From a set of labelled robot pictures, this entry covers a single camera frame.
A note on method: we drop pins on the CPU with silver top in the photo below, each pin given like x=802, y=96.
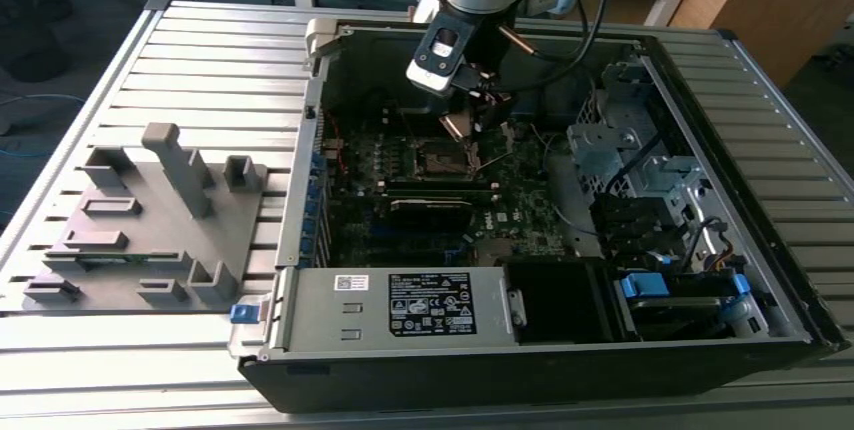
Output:
x=459, y=127

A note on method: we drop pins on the CPU socket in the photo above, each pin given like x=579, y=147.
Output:
x=443, y=160

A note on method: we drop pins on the black RAM slot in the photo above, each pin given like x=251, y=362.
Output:
x=434, y=193
x=434, y=183

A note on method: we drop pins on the silver metal drive cage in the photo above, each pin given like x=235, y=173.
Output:
x=601, y=140

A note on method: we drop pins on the grey case release latch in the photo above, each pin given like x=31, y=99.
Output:
x=321, y=32

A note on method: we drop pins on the green motherboard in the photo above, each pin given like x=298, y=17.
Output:
x=527, y=200

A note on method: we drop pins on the black expansion card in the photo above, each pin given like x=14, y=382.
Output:
x=427, y=217

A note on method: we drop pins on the black power connector bundle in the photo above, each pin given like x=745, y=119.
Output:
x=627, y=220

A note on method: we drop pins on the dark chipset heatsink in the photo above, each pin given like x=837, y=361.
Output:
x=495, y=250

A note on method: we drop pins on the wooden cabinet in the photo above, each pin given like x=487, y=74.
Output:
x=788, y=0

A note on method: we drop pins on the blue disk carrier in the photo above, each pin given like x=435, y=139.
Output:
x=643, y=285

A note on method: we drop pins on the grey power supply unit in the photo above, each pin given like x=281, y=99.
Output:
x=314, y=310

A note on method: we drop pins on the blue plastic clip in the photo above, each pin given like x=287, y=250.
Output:
x=741, y=285

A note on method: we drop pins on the black disk drive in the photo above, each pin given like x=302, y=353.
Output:
x=674, y=317

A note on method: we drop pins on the grey parts rack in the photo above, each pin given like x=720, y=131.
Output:
x=167, y=230

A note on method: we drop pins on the blue case latch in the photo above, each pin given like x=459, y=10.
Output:
x=243, y=313

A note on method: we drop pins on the black PC case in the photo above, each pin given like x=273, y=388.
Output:
x=467, y=385

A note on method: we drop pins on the green RAM stick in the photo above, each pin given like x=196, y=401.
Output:
x=110, y=260

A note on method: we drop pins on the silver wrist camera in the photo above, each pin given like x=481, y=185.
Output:
x=437, y=65

